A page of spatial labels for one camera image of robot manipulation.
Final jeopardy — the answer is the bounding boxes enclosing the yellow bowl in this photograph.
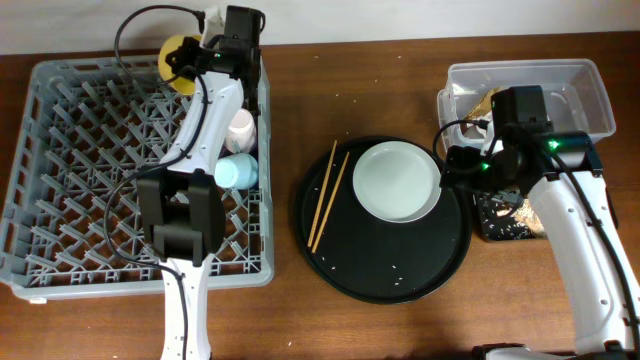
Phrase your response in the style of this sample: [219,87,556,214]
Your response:
[157,33,204,97]

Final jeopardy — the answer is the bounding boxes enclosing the gold snack wrapper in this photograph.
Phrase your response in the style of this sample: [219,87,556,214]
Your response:
[462,87,504,139]

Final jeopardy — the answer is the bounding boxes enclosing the grey ceramic plate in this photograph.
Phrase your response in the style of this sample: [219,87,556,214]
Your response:
[352,141,441,223]

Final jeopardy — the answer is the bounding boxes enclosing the food scraps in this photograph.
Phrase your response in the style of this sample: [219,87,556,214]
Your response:
[482,199,546,241]

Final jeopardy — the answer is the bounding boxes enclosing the pink cup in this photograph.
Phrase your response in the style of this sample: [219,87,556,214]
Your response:
[225,109,257,154]

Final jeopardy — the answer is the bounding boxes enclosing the blue cup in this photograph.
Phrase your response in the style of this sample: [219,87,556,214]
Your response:
[214,153,258,190]

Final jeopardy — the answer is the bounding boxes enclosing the wooden chopstick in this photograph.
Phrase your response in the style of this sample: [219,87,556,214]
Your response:
[311,152,350,254]
[307,140,337,248]

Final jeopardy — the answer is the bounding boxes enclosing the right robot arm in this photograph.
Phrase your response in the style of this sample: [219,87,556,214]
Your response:
[440,85,639,359]

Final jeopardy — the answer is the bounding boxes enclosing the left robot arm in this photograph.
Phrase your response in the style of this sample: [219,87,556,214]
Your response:
[136,6,266,359]

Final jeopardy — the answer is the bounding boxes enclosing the grey dishwasher rack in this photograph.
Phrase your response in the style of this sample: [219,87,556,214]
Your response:
[0,49,276,302]

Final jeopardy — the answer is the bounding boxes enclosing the black rectangular tray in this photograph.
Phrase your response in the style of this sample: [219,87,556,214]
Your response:
[469,148,619,243]

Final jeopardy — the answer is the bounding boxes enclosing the round black tray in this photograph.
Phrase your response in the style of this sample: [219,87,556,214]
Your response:
[290,136,472,304]

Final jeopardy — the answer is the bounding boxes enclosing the clear plastic bin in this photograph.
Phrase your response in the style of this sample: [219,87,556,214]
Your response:
[437,59,616,142]

